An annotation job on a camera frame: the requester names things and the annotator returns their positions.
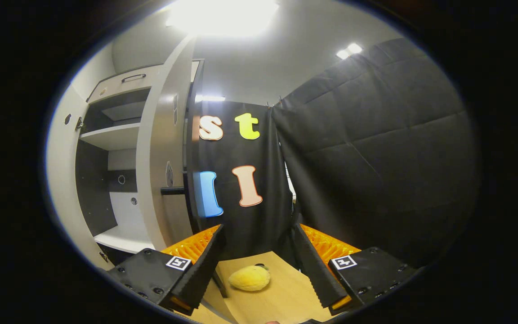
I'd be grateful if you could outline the double ceiling spot light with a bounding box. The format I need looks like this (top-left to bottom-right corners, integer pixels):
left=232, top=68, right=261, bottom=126
left=336, top=43, right=363, bottom=60

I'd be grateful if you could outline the yellow round plush toy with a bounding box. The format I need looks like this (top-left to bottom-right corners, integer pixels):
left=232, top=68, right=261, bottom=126
left=228, top=265, right=272, bottom=292

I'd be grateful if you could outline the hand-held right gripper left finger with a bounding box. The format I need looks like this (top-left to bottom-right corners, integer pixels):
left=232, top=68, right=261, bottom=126
left=106, top=224, right=226, bottom=317

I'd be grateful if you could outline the large ceiling light panel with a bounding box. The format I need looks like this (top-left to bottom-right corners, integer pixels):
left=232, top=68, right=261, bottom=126
left=166, top=0, right=280, bottom=37

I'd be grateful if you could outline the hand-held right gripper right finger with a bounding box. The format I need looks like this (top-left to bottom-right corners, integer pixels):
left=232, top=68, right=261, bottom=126
left=294, top=223, right=418, bottom=315

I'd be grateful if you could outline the white cabinet drawer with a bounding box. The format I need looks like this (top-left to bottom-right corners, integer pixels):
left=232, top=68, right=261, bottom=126
left=86, top=64, right=163, bottom=104

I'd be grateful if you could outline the white and dark cabinet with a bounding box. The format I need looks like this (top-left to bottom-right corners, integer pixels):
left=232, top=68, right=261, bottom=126
left=75, top=58, right=229, bottom=298

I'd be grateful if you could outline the black backdrop cloth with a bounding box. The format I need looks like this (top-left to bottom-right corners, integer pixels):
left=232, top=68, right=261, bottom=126
left=187, top=38, right=482, bottom=270

